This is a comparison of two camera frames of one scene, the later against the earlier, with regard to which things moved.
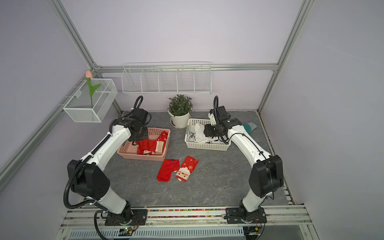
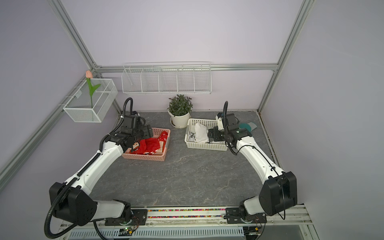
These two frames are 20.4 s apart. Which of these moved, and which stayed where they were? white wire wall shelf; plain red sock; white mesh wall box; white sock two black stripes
Moved: plain red sock
Stayed: white sock two black stripes; white wire wall shelf; white mesh wall box
